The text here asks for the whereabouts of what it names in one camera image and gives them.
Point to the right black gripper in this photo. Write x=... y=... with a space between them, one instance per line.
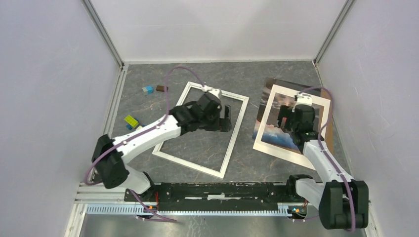
x=285 y=111

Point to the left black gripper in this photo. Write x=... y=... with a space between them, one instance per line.
x=216 y=126

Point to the sunset landscape photo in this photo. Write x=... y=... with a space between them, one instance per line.
x=273 y=132

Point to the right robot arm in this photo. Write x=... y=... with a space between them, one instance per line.
x=342 y=202

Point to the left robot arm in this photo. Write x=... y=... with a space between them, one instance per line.
x=112 y=155

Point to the brown cardboard backing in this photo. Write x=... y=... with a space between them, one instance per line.
x=329 y=129

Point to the brown toy block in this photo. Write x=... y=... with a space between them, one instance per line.
x=161 y=88

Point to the blue grey toy block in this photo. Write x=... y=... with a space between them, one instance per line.
x=147 y=90

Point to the toy brick car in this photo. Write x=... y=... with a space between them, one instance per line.
x=132 y=123

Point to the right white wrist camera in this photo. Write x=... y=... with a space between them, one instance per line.
x=302 y=99

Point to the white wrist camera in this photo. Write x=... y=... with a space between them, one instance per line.
x=302 y=99
x=214 y=91

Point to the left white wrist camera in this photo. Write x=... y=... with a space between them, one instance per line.
x=214 y=91

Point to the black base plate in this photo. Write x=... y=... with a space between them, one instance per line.
x=226 y=196

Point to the slotted cable duct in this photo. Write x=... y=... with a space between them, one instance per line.
x=139 y=210

